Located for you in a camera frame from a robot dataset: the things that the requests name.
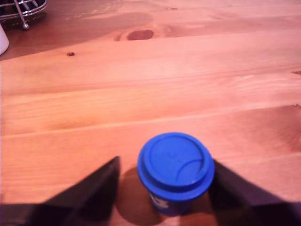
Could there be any blue coffee capsule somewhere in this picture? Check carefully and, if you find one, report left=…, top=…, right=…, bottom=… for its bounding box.
left=137, top=131, right=215, bottom=218

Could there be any chrome wire basket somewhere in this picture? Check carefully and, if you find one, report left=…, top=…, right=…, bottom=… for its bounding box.
left=0, top=0, right=48, bottom=31

